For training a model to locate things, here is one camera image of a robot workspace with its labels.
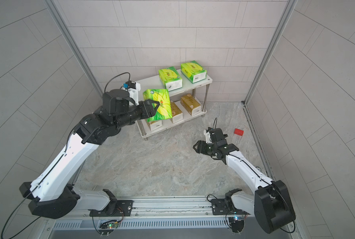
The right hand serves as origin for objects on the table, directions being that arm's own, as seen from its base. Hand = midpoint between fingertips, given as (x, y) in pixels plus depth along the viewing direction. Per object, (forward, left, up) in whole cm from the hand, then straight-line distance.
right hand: (197, 147), depth 83 cm
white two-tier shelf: (+12, +30, +3) cm, 33 cm away
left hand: (+4, +16, +32) cm, 36 cm away
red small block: (+13, -30, -8) cm, 34 cm away
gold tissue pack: (+15, +24, +4) cm, 29 cm away
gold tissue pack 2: (+30, +2, +3) cm, 30 cm away
